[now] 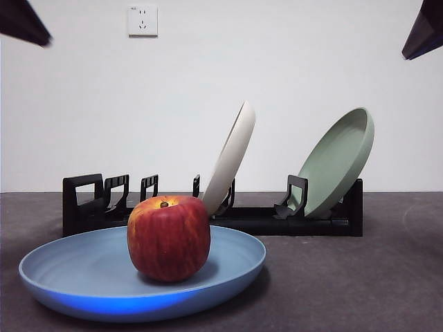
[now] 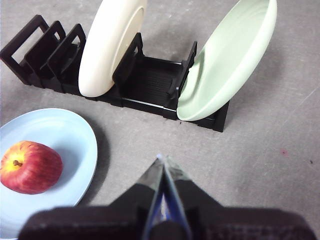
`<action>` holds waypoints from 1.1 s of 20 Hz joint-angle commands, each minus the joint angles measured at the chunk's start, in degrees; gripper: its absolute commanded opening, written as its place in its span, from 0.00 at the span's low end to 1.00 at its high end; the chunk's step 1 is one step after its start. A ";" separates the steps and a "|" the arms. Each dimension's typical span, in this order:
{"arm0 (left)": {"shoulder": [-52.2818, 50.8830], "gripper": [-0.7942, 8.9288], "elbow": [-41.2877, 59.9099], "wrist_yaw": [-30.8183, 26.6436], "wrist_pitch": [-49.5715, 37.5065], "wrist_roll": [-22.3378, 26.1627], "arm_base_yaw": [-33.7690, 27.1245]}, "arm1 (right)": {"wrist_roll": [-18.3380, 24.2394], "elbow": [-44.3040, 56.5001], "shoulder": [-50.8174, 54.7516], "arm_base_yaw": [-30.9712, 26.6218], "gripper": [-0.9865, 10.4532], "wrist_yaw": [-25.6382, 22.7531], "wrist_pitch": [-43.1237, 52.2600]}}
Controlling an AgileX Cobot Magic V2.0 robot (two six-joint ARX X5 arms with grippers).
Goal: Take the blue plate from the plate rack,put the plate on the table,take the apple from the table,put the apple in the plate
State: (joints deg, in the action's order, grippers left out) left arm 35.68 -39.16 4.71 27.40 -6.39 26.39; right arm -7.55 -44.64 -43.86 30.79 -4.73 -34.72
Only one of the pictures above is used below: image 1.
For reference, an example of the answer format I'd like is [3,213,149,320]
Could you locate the green plate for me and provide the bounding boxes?
[296,107,376,219]

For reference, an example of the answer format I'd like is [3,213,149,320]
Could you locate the red apple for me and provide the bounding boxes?
[126,194,212,283]

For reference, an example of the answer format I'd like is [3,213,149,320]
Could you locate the black plate rack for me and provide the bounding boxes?
[62,173,364,239]

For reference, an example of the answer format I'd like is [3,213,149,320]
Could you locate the blue plate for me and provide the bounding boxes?
[18,224,268,324]

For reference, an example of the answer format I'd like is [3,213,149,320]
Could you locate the white wall socket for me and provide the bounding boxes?
[127,3,159,38]

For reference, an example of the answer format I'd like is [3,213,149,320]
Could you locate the white plate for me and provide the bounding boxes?
[200,100,257,216]

